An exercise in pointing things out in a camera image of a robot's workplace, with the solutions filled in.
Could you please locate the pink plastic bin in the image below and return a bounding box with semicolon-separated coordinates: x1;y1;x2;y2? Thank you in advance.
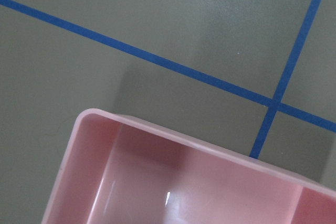
42;109;335;223

